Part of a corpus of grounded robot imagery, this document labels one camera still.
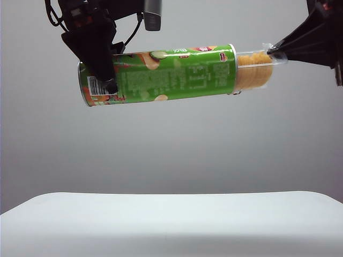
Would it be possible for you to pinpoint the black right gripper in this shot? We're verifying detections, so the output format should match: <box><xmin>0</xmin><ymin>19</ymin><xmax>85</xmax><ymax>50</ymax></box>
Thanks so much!
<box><xmin>267</xmin><ymin>0</ymin><xmax>343</xmax><ymax>69</ymax></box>

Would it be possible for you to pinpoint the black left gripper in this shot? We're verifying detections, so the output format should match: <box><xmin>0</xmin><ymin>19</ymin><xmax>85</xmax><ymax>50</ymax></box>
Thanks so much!
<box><xmin>61</xmin><ymin>0</ymin><xmax>125</xmax><ymax>95</ymax></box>

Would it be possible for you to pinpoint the transparent plastic chip tray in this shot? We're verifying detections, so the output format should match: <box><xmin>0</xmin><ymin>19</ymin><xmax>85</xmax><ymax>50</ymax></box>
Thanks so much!
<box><xmin>235</xmin><ymin>42</ymin><xmax>289</xmax><ymax>94</ymax></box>

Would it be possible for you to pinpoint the green chip tub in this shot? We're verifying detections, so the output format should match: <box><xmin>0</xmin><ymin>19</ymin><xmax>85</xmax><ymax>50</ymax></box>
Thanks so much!
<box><xmin>77</xmin><ymin>43</ymin><xmax>238</xmax><ymax>108</ymax></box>

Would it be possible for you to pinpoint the stack of potato chips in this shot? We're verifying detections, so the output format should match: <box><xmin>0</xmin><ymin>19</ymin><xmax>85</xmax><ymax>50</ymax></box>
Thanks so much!
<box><xmin>237</xmin><ymin>52</ymin><xmax>274</xmax><ymax>91</ymax></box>

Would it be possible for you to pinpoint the black camera cable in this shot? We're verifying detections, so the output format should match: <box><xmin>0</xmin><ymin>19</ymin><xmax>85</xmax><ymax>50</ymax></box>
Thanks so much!
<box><xmin>123</xmin><ymin>12</ymin><xmax>143</xmax><ymax>47</ymax></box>

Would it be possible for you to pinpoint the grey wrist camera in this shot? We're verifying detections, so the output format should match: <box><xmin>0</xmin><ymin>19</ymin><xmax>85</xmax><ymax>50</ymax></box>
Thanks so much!
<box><xmin>333</xmin><ymin>59</ymin><xmax>343</xmax><ymax>87</ymax></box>

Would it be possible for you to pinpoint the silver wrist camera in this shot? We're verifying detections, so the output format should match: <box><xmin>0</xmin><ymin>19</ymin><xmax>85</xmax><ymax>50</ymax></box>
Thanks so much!
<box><xmin>143</xmin><ymin>0</ymin><xmax>163</xmax><ymax>32</ymax></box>

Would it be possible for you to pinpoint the black looped cable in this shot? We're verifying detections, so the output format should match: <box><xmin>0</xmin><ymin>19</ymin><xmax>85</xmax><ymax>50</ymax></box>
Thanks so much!
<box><xmin>44</xmin><ymin>0</ymin><xmax>66</xmax><ymax>27</ymax></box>

